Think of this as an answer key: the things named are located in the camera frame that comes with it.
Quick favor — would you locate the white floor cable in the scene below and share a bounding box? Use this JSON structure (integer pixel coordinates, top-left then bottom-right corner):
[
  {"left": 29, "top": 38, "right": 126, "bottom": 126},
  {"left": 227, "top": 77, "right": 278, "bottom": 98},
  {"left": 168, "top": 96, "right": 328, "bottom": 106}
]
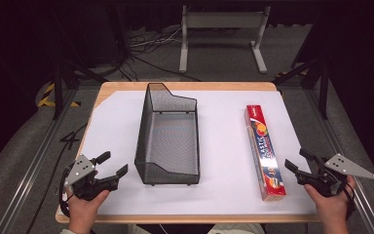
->
[{"left": 129, "top": 26, "right": 183, "bottom": 49}]

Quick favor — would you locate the black metal stand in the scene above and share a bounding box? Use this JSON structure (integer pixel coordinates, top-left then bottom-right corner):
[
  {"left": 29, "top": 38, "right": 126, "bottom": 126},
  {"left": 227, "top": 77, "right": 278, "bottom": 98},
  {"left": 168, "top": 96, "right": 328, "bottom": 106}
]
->
[
  {"left": 49, "top": 58, "right": 109, "bottom": 121},
  {"left": 272, "top": 57, "right": 331, "bottom": 121}
]

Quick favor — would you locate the black floor cable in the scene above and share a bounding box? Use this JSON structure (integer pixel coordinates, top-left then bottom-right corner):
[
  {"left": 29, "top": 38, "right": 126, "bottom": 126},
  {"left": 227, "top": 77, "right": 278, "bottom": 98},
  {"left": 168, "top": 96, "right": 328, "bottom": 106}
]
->
[{"left": 123, "top": 53, "right": 203, "bottom": 83}]

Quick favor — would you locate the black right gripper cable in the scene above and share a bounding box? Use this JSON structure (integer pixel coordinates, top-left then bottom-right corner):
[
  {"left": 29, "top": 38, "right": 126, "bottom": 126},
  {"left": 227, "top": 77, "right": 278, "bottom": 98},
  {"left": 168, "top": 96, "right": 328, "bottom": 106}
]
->
[{"left": 343, "top": 181, "right": 357, "bottom": 219}]

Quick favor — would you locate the white table mat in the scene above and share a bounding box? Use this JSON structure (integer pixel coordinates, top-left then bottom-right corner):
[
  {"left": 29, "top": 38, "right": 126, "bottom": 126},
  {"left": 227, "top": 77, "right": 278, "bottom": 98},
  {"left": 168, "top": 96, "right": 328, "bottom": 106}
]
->
[{"left": 77, "top": 90, "right": 318, "bottom": 216}]

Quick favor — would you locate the yellow black hazard tape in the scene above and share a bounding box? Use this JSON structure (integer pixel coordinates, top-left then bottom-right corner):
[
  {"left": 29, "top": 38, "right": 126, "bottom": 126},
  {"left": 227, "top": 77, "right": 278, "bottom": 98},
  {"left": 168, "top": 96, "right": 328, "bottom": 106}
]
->
[{"left": 37, "top": 82, "right": 82, "bottom": 108}]

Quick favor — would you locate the person's left hand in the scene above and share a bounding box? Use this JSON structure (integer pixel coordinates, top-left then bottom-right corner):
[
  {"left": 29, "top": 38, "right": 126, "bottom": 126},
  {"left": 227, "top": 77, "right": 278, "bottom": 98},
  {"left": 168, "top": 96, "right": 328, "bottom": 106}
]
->
[{"left": 65, "top": 188, "right": 111, "bottom": 229}]

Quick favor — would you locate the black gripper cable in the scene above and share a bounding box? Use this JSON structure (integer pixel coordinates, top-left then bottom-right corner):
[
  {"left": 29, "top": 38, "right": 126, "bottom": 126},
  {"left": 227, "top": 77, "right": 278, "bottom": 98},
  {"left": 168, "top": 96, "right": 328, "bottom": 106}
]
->
[
  {"left": 25, "top": 122, "right": 90, "bottom": 234},
  {"left": 343, "top": 181, "right": 357, "bottom": 219}
]

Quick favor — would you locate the black wire mesh basket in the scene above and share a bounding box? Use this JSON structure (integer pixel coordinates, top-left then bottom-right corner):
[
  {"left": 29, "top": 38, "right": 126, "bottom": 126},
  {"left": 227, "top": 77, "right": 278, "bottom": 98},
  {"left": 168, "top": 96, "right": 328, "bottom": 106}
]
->
[{"left": 133, "top": 82, "right": 202, "bottom": 187}]

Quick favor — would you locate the red plastic wrap box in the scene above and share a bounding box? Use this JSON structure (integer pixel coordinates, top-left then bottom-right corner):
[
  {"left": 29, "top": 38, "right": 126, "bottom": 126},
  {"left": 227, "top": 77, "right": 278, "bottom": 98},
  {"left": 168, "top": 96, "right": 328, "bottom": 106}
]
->
[{"left": 243, "top": 104, "right": 287, "bottom": 203}]

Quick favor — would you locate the person's right hand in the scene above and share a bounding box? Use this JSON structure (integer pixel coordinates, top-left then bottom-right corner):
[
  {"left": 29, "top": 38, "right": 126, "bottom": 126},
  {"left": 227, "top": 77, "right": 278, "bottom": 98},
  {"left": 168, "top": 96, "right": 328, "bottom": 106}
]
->
[{"left": 303, "top": 175, "right": 357, "bottom": 226}]

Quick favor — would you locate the aluminium floor rail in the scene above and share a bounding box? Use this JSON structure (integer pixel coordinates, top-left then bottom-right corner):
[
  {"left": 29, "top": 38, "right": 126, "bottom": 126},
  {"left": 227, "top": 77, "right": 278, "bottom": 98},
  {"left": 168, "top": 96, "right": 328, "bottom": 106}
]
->
[
  {"left": 304, "top": 87, "right": 374, "bottom": 234},
  {"left": 0, "top": 87, "right": 80, "bottom": 234}
]

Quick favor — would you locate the grey metal stand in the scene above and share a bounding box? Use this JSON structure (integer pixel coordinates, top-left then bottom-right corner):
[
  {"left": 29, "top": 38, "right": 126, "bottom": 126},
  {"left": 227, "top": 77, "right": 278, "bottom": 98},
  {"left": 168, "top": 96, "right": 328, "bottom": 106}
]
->
[{"left": 178, "top": 4, "right": 272, "bottom": 74}]

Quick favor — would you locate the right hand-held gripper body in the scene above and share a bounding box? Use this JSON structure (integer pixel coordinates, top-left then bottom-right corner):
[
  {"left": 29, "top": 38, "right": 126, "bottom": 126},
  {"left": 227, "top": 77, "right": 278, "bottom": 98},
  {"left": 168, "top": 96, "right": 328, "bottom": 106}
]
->
[{"left": 296, "top": 153, "right": 374, "bottom": 198}]

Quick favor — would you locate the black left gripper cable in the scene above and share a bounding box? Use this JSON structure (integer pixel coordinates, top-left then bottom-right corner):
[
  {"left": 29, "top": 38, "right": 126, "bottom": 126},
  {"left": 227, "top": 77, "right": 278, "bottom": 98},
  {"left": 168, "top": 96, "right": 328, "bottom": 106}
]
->
[{"left": 25, "top": 122, "right": 90, "bottom": 234}]

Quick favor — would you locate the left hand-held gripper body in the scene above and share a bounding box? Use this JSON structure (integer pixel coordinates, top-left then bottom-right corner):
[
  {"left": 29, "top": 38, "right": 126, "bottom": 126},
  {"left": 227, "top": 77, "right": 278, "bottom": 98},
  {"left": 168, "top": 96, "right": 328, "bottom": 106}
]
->
[{"left": 59, "top": 154, "right": 121, "bottom": 202}]

